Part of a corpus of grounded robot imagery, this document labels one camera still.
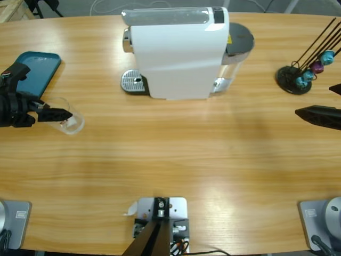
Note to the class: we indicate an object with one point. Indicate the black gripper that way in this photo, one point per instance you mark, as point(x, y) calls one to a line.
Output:
point(13, 109)

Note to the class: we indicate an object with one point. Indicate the white capsule coffee machine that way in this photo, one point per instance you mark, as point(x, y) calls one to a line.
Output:
point(175, 58)

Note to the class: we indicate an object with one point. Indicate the teal coffee capsule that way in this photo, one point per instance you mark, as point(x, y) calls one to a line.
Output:
point(327, 57)

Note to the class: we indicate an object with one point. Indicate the black chair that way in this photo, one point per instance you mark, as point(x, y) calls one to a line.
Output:
point(45, 3)

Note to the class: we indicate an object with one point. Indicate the clear water tank grey lid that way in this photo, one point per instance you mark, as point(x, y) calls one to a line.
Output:
point(238, 37)

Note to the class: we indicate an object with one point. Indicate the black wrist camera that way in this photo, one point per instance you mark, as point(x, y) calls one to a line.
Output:
point(16, 74)

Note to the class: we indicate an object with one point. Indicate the light blue coffee capsule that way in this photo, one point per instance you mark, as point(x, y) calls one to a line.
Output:
point(309, 75)
point(301, 81)

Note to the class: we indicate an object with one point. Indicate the clear glass cup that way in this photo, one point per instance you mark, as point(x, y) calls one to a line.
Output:
point(76, 125)

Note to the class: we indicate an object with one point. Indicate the white metal furniture leg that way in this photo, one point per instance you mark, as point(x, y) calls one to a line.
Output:
point(227, 3)

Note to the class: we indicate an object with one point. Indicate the teal plastic tray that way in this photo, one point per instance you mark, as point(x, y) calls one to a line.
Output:
point(40, 72)

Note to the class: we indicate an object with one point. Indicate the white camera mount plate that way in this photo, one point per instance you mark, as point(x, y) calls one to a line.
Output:
point(178, 206)

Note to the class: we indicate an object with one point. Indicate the black camera post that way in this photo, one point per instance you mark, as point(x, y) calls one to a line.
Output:
point(152, 240)

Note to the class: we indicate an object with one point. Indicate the black mount clamp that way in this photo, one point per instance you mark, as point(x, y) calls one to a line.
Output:
point(139, 228)
point(183, 224)

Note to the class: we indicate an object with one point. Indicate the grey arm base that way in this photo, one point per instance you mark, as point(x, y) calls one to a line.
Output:
point(18, 218)
point(311, 221)

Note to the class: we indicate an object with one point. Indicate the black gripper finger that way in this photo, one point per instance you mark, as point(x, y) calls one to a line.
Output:
point(337, 89)
point(322, 117)

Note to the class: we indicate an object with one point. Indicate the purple coffee capsule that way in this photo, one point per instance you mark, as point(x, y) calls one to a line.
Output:
point(317, 67)

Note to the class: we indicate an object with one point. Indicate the white metal table frame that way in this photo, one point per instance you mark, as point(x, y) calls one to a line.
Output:
point(291, 6)

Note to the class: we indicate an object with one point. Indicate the chrome drip tray grate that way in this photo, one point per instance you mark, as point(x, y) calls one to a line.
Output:
point(130, 80)

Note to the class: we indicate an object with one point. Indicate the silver coffee machine lever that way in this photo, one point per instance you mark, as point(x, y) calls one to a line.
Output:
point(165, 16)

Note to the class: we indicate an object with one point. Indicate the black capsule holder with rods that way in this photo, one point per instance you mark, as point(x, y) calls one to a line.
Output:
point(285, 77)

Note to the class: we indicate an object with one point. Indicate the white tape tag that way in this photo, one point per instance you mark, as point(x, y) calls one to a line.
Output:
point(131, 209)

